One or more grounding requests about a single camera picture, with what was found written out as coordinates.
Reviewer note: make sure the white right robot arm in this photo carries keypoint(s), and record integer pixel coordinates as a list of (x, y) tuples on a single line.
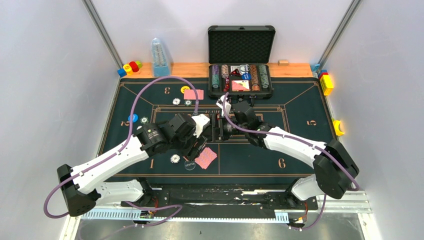
[(334, 169)]

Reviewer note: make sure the orange chip row in case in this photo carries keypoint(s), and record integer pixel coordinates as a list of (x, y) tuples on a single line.
[(254, 78)]

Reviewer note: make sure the blue small blind button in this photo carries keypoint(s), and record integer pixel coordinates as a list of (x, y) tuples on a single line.
[(133, 118)]

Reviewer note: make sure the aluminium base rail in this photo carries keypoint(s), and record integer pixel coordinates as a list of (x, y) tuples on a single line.
[(241, 211)]

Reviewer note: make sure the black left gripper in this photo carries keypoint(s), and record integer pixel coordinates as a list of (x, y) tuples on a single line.
[(198, 145)]

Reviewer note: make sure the yellow toy block right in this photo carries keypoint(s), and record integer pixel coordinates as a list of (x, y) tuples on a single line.
[(326, 82)]

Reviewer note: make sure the blue button in case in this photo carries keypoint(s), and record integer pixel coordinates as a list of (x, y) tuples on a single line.
[(246, 76)]

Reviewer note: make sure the pink-white chip row in case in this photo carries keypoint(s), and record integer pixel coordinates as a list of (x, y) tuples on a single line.
[(224, 71)]

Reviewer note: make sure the yellow toy cylinder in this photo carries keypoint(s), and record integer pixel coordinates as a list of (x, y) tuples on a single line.
[(128, 69)]

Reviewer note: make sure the green poker table mat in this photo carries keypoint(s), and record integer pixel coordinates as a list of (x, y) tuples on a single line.
[(296, 106)]

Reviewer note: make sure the small wooden block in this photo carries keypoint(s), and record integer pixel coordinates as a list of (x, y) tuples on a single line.
[(283, 62)]

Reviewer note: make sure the clear dealer button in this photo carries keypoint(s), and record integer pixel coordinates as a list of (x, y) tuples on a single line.
[(189, 165)]

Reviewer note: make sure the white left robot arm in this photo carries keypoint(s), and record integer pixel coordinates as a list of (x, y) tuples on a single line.
[(85, 186)]

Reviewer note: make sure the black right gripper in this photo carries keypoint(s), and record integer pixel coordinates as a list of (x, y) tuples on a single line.
[(208, 132)]

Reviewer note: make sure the green toy block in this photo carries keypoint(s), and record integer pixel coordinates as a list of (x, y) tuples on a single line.
[(139, 64)]

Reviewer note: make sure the yellow big blind button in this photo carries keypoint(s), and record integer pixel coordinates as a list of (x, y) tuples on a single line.
[(184, 88)]

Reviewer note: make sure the red toy cylinder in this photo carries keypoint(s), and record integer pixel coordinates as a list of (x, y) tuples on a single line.
[(134, 66)]

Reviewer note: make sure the purple-green chip row in case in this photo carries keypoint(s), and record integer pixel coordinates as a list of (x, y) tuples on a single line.
[(215, 81)]

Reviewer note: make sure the black poker chip case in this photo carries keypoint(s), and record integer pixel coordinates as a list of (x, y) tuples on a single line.
[(240, 46)]

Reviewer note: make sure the playing card deck in case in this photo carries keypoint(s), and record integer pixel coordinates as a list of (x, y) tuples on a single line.
[(240, 86)]

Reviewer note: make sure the blue toy cube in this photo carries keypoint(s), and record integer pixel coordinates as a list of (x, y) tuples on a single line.
[(121, 72)]

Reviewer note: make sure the red-backed card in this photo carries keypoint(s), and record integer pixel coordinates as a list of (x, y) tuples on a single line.
[(206, 157), (191, 94)]

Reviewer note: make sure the yellow curved toy piece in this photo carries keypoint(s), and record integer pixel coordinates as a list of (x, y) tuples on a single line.
[(337, 128)]

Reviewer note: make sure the white-blue poker chip stack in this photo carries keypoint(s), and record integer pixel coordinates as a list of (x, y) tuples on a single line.
[(175, 158)]

